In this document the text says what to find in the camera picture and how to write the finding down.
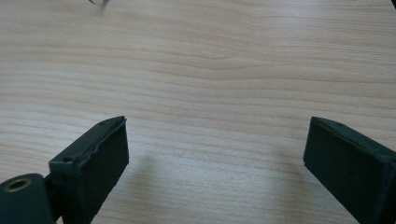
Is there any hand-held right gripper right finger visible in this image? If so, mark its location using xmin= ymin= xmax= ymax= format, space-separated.
xmin=303 ymin=116 xmax=396 ymax=224

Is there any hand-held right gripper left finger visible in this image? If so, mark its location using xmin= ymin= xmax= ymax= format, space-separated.
xmin=49 ymin=116 xmax=130 ymax=224

